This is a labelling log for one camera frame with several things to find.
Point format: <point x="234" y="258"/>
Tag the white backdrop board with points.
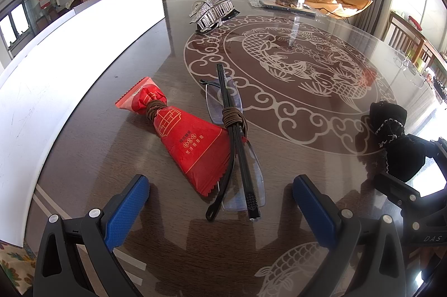
<point x="70" y="55"/>

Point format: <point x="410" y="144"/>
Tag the dark-framed window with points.
<point x="15" y="24"/>

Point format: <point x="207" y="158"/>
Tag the floral cloth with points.
<point x="15" y="269"/>

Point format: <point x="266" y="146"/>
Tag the patterned glass-covered wooden desktop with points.
<point x="104" y="80"/>

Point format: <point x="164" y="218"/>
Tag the silver rhinestone hair claw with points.
<point x="209" y="19"/>

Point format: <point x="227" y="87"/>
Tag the orange lounge chair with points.
<point x="349" y="0"/>

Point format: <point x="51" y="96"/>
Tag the clear transparent object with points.
<point x="412" y="69"/>

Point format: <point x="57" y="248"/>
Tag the black velvet bow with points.
<point x="401" y="160"/>

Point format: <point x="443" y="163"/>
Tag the wooden chair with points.
<point x="412" y="41"/>

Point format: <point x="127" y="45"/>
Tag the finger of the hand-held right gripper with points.
<point x="434" y="146"/>
<point x="394" y="188"/>

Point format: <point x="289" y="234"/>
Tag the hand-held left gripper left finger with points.
<point x="127" y="209"/>

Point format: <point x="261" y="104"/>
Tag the clear plastic bag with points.
<point x="256" y="1"/>

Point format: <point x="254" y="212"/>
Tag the red packet with twine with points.
<point x="188" y="143"/>

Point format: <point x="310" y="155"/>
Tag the flat tray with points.
<point x="276" y="6"/>

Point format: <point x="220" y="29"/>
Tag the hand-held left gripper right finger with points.
<point x="314" y="209"/>

